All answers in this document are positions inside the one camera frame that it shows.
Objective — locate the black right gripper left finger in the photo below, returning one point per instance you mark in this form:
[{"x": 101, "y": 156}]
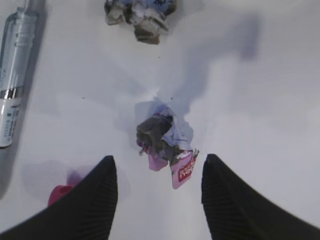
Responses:
[{"x": 85, "y": 213}]

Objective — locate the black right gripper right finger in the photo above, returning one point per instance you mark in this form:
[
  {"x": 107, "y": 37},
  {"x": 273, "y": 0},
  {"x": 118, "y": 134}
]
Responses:
[{"x": 235, "y": 211}]

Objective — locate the pink paper ball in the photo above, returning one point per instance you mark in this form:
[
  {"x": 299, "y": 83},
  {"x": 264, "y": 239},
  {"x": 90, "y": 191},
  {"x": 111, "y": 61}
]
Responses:
[{"x": 163, "y": 139}]

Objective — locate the grey paper ball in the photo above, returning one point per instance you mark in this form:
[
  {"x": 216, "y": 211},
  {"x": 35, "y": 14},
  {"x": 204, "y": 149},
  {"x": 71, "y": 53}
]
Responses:
[{"x": 148, "y": 17}]

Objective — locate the pink pencil sharpener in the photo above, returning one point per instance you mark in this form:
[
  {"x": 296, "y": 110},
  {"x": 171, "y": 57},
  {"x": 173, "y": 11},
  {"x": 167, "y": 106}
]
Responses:
[{"x": 58, "y": 192}]

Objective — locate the blue grip pen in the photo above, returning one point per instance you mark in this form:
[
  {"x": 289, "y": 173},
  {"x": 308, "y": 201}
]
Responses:
[{"x": 19, "y": 52}]

